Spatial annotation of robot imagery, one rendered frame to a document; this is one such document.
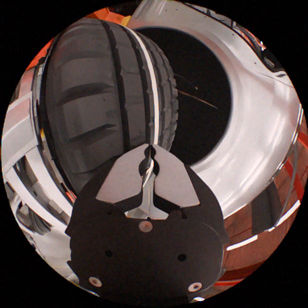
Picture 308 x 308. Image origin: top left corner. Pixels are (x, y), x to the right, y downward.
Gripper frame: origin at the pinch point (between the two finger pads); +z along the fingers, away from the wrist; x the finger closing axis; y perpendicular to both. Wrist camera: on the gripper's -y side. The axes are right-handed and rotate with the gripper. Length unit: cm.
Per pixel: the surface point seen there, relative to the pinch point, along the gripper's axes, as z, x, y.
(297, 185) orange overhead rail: -17, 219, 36
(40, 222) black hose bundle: -12.5, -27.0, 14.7
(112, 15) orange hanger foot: 38, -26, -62
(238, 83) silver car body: 18.9, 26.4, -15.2
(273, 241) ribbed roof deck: -186, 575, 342
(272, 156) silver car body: 7.6, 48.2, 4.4
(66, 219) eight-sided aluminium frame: -7.2, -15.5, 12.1
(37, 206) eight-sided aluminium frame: -9.8, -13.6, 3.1
